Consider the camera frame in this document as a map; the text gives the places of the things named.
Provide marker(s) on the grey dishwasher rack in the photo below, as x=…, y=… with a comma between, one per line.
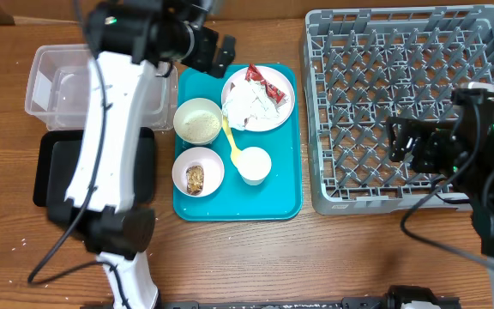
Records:
x=361, y=66

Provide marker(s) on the white napkin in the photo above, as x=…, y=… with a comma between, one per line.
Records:
x=247, y=100

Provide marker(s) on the yellow plastic spoon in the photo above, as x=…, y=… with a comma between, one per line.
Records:
x=235, y=151

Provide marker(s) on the cream bowl with rice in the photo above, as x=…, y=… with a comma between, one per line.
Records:
x=198, y=121

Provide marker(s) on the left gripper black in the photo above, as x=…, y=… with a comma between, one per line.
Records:
x=202, y=59

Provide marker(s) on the white cup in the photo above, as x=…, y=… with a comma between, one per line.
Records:
x=254, y=165

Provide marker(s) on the pink bowl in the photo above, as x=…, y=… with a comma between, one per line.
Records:
x=211, y=163

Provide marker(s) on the brown food piece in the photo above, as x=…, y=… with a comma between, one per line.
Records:
x=195, y=180

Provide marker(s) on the clear plastic bin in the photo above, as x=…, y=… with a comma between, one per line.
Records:
x=58, y=90

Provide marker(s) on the black tray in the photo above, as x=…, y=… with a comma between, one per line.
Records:
x=58, y=155

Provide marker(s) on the teal serving tray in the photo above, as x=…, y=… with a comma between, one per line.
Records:
x=280, y=195

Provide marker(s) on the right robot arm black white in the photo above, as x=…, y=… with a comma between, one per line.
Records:
x=475, y=179

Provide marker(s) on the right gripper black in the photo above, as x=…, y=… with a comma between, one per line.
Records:
x=428, y=133

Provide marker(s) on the pink plate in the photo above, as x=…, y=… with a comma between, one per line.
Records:
x=283, y=109

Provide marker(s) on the red snack wrapper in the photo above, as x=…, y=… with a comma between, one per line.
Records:
x=254, y=74

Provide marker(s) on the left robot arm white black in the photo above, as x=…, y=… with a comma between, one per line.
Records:
x=127, y=41

